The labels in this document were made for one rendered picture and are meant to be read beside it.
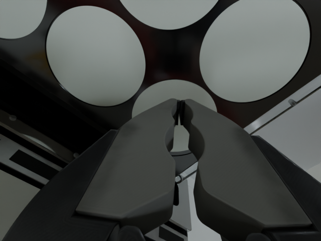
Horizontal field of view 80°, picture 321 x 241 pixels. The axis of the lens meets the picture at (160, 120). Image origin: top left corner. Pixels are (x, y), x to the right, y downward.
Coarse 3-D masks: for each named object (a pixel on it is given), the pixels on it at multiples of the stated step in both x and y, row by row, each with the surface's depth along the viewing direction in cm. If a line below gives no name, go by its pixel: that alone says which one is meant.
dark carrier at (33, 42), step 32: (64, 0) 17; (96, 0) 17; (224, 0) 16; (320, 0) 16; (32, 32) 18; (160, 32) 18; (192, 32) 18; (320, 32) 17; (32, 64) 20; (160, 64) 19; (192, 64) 19; (320, 64) 19; (64, 96) 22; (288, 96) 20; (192, 160) 26
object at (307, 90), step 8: (312, 80) 20; (320, 80) 19; (304, 88) 20; (312, 88) 20; (320, 88) 20; (296, 96) 20; (304, 96) 20; (280, 104) 21; (288, 104) 21; (272, 112) 21; (280, 112) 21; (256, 120) 22; (264, 120) 22; (272, 120) 22; (248, 128) 23; (256, 128) 22; (192, 168) 27; (176, 176) 28; (184, 176) 27
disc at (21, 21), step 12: (0, 0) 17; (12, 0) 17; (24, 0) 17; (36, 0) 17; (0, 12) 18; (12, 12) 17; (24, 12) 17; (36, 12) 17; (0, 24) 18; (12, 24) 18; (24, 24) 18; (36, 24) 18; (0, 36) 19; (12, 36) 19
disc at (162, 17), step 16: (128, 0) 17; (144, 0) 16; (160, 0) 16; (176, 0) 16; (192, 0) 16; (208, 0) 16; (144, 16) 17; (160, 16) 17; (176, 16) 17; (192, 16) 17
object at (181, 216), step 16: (0, 64) 23; (16, 80) 24; (32, 80) 25; (32, 96) 25; (48, 96) 25; (0, 112) 20; (16, 112) 21; (64, 112) 26; (80, 112) 27; (0, 128) 19; (16, 128) 20; (32, 128) 21; (80, 128) 28; (96, 128) 28; (32, 144) 20; (48, 144) 21; (64, 144) 22; (64, 160) 21; (176, 192) 32; (176, 208) 28; (176, 224) 27
